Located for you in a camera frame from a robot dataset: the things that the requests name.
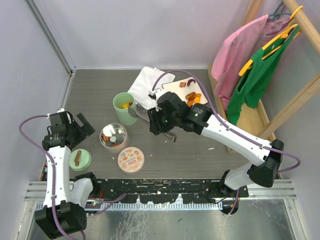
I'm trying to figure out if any brown sausage slice piece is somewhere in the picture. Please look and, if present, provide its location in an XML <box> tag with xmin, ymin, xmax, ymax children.
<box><xmin>102</xmin><ymin>136</ymin><xmax>110</xmax><ymax>142</ymax></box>

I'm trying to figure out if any round silver tin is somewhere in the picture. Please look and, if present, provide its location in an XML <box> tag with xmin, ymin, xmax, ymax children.
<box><xmin>99</xmin><ymin>123</ymin><xmax>129</xmax><ymax>154</ymax></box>

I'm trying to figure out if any yellow corn piece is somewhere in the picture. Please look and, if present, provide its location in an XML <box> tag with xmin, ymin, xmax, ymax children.
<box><xmin>121</xmin><ymin>103</ymin><xmax>130</xmax><ymax>109</ymax></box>

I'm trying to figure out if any tall green canister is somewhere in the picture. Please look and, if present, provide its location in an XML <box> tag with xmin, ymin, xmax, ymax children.
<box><xmin>112</xmin><ymin>92</ymin><xmax>138</xmax><ymax>126</ymax></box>

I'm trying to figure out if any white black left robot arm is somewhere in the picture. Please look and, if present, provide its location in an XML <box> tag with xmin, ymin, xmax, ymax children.
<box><xmin>34</xmin><ymin>108</ymin><xmax>100</xmax><ymax>240</ymax></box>

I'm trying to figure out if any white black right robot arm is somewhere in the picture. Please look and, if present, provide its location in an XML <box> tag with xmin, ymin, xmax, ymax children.
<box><xmin>147</xmin><ymin>89</ymin><xmax>284</xmax><ymax>197</ymax></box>

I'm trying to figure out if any orange food pieces pile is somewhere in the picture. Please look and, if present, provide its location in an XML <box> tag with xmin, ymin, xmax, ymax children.
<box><xmin>179</xmin><ymin>78</ymin><xmax>202</xmax><ymax>107</ymax></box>

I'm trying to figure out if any white square plate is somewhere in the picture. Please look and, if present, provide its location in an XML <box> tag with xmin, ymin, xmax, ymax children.
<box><xmin>162</xmin><ymin>77</ymin><xmax>208</xmax><ymax>105</ymax></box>

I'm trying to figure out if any green canister lid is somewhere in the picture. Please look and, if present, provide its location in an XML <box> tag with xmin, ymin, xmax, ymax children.
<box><xmin>69</xmin><ymin>148</ymin><xmax>92</xmax><ymax>172</ymax></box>

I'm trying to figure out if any round bakery tin lid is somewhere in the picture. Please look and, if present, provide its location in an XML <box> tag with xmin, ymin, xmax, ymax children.
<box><xmin>117</xmin><ymin>146</ymin><xmax>145</xmax><ymax>174</ymax></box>

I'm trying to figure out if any white folded cloth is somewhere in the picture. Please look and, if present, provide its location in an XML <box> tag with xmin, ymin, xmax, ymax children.
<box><xmin>128</xmin><ymin>66</ymin><xmax>164</xmax><ymax>110</ymax></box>

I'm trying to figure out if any wooden clothes rack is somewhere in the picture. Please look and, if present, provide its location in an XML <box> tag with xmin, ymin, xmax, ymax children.
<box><xmin>207</xmin><ymin>0</ymin><xmax>320</xmax><ymax>154</ymax></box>

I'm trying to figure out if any green shirt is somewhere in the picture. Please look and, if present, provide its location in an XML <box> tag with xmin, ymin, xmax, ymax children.
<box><xmin>226</xmin><ymin>26</ymin><xmax>301</xmax><ymax>125</ymax></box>

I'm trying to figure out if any pink shirt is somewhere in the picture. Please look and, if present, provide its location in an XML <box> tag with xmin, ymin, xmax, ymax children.
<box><xmin>211</xmin><ymin>14</ymin><xmax>290</xmax><ymax>110</ymax></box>

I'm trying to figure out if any yellow hanger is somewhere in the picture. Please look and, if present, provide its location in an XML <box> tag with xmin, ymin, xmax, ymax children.
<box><xmin>238</xmin><ymin>5</ymin><xmax>304</xmax><ymax>77</ymax></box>

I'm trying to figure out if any grey hanger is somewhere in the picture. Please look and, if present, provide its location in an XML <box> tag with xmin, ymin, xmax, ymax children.
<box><xmin>265</xmin><ymin>2</ymin><xmax>291</xmax><ymax>37</ymax></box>

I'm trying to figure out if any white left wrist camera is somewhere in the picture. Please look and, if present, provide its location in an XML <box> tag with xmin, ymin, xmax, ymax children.
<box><xmin>57</xmin><ymin>108</ymin><xmax>68</xmax><ymax>116</ymax></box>

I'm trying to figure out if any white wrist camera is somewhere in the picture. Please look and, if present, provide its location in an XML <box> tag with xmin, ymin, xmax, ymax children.
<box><xmin>57</xmin><ymin>108</ymin><xmax>68</xmax><ymax>116</ymax></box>
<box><xmin>148</xmin><ymin>88</ymin><xmax>166</xmax><ymax>102</ymax></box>

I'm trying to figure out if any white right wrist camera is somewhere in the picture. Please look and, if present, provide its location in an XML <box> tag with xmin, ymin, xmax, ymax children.
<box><xmin>148</xmin><ymin>88</ymin><xmax>166</xmax><ymax>102</ymax></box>

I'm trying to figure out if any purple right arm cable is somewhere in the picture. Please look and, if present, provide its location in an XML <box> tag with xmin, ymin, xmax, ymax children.
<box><xmin>152</xmin><ymin>69</ymin><xmax>302</xmax><ymax>216</ymax></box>

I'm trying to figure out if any aluminium rail frame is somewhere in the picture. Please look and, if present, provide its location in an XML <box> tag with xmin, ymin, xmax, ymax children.
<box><xmin>23</xmin><ymin>178</ymin><xmax>298</xmax><ymax>211</ymax></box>

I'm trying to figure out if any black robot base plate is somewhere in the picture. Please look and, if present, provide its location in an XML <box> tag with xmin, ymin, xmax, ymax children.
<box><xmin>88</xmin><ymin>178</ymin><xmax>236</xmax><ymax>204</ymax></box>

